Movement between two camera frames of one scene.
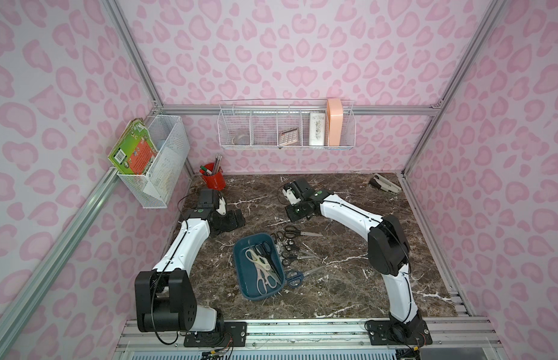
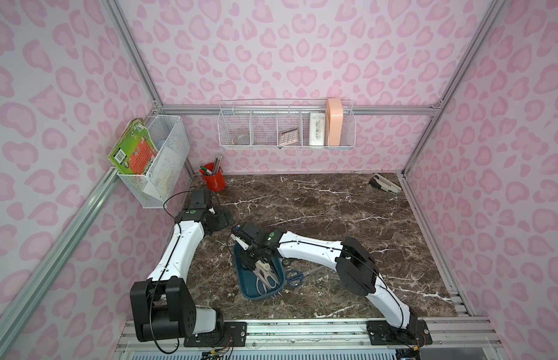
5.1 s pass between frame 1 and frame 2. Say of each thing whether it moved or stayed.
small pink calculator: stayed
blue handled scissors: stayed
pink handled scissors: stayed
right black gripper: moved
